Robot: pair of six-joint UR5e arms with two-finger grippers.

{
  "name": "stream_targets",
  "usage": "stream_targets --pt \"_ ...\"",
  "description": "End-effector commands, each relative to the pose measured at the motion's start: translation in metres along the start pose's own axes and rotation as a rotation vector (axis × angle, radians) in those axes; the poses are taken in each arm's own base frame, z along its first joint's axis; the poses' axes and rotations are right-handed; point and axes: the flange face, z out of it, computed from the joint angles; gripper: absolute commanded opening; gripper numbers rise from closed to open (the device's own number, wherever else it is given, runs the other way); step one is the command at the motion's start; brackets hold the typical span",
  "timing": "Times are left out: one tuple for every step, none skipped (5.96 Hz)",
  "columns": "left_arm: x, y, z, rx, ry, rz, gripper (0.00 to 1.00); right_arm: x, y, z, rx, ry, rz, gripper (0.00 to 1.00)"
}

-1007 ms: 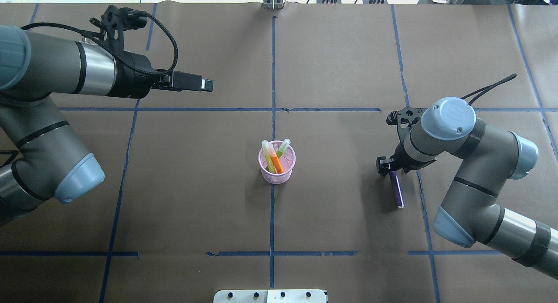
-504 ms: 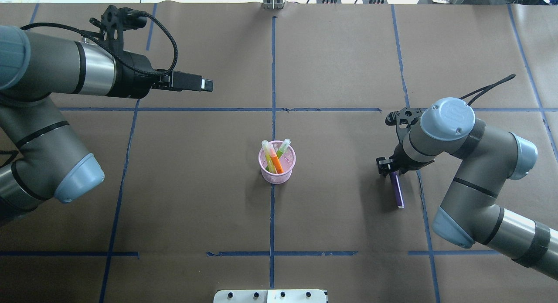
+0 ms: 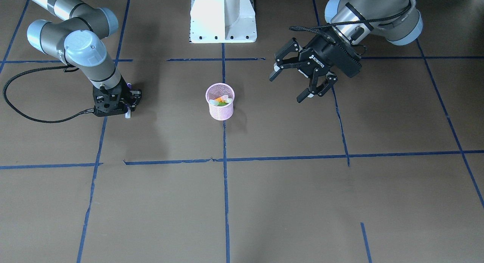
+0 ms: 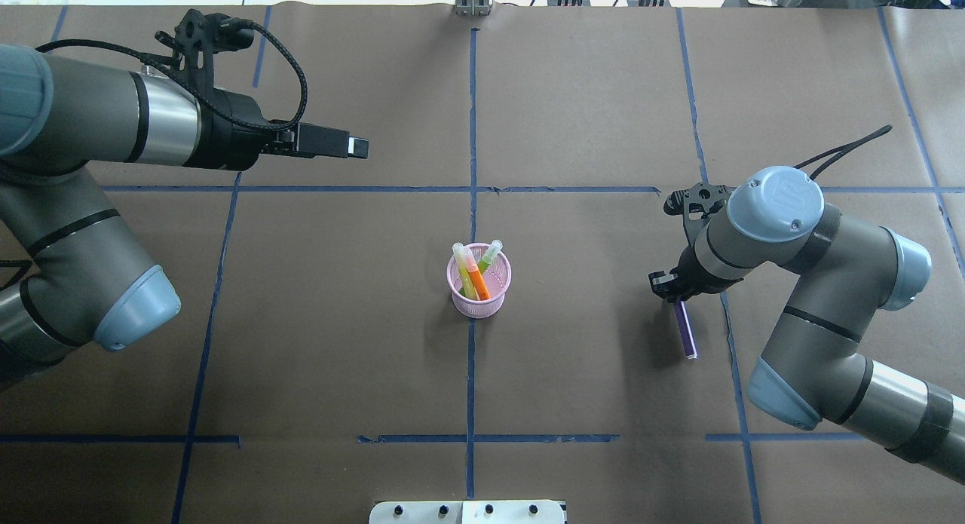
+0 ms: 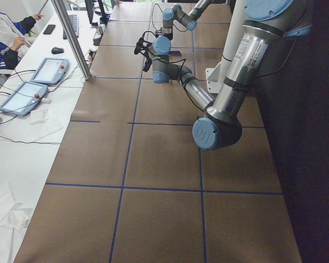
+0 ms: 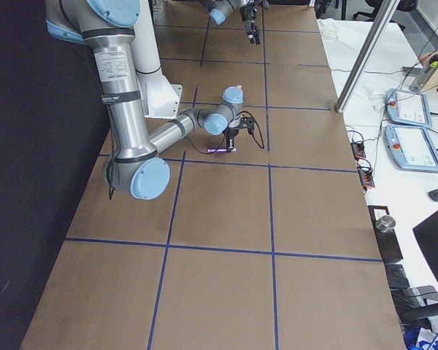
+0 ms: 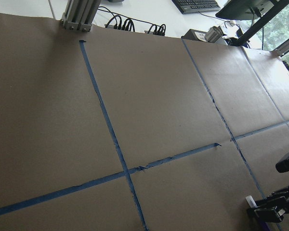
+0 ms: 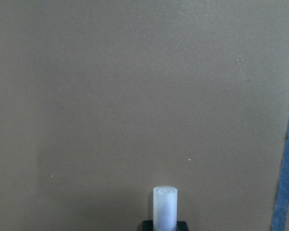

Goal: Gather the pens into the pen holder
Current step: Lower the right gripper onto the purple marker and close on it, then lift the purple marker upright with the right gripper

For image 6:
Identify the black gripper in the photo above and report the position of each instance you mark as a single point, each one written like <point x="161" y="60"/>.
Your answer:
<point x="233" y="133"/>
<point x="248" y="24"/>

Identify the purple highlighter pen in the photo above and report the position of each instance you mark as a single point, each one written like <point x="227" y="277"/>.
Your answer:
<point x="222" y="150"/>

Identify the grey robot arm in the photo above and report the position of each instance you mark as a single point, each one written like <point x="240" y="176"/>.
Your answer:
<point x="220" y="10"/>
<point x="140" y="100"/>

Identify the pink mesh pen holder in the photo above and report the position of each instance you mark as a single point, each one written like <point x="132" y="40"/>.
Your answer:
<point x="236" y="87"/>

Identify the upper orange terminal block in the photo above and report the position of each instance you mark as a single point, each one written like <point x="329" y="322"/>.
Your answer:
<point x="358" y="149"/>

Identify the orange terminal block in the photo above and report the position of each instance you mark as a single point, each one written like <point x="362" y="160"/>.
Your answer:
<point x="358" y="149"/>
<point x="365" y="174"/>

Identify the lower orange terminal block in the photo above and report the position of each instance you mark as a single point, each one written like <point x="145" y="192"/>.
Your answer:
<point x="365" y="174"/>

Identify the upper teach pendant tablet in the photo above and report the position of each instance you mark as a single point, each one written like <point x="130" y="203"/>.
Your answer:
<point x="407" y="108"/>

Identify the teach pendant tablet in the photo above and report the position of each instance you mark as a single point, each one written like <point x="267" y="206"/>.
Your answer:
<point x="411" y="148"/>
<point x="407" y="108"/>

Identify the white desk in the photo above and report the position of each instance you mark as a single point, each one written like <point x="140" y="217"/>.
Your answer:
<point x="404" y="193"/>

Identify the steel cup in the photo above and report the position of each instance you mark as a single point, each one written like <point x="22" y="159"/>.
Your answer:
<point x="385" y="224"/>

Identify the grey water bottle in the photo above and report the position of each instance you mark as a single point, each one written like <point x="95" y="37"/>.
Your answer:
<point x="429" y="67"/>

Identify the lower teach pendant tablet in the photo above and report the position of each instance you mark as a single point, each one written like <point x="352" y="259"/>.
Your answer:
<point x="411" y="148"/>

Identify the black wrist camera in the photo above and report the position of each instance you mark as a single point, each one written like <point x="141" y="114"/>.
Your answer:
<point x="248" y="123"/>

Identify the aluminium frame post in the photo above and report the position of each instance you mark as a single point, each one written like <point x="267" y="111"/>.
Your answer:
<point x="377" y="29"/>

